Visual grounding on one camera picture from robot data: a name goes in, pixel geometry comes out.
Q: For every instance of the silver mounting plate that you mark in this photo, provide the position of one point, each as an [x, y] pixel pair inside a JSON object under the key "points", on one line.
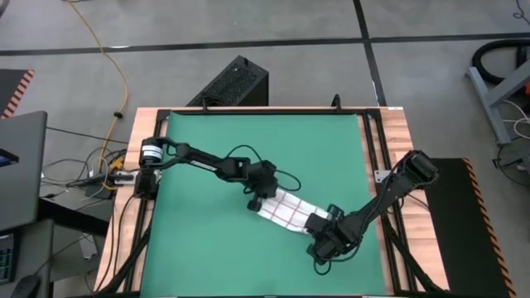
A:
{"points": [[383, 176]]}

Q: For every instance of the round fan base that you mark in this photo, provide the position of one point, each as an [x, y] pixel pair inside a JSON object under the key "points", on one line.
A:
{"points": [[513, 165]]}

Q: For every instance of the large black hazard-striped mat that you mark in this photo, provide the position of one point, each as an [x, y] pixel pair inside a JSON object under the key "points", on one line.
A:
{"points": [[455, 232]]}

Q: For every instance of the black clamp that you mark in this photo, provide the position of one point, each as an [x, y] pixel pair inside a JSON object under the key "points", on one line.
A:
{"points": [[336, 102], [203, 107]]}

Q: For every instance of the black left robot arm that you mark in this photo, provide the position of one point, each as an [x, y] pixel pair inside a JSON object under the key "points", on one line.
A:
{"points": [[207, 161]]}

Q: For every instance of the black computer tower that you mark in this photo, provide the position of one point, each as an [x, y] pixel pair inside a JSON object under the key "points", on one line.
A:
{"points": [[232, 83]]}

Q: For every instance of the small black hazard-striped mat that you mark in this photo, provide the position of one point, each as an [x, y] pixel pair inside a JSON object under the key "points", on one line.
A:
{"points": [[10, 89]]}

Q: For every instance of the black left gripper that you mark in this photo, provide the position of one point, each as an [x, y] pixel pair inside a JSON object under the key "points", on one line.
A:
{"points": [[263, 180]]}

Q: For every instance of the grey laptop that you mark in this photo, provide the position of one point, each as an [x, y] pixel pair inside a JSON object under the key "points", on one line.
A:
{"points": [[22, 186]]}

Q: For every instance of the grey desk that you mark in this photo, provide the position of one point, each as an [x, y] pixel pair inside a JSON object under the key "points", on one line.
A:
{"points": [[37, 248]]}

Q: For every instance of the white red-checked towel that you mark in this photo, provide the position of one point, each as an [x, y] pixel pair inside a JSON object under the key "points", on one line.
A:
{"points": [[285, 209]]}

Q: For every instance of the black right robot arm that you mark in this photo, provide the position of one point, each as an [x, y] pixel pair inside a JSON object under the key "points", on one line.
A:
{"points": [[389, 194]]}

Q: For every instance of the grey metal stand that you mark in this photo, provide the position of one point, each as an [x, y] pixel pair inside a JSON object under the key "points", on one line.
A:
{"points": [[488, 105]]}

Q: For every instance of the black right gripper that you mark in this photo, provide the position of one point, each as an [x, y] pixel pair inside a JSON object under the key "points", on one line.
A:
{"points": [[331, 238]]}

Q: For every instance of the black computer mouse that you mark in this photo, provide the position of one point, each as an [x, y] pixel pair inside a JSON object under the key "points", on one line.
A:
{"points": [[27, 287]]}

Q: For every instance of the green table mat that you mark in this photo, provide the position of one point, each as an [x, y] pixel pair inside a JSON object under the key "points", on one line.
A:
{"points": [[248, 265]]}

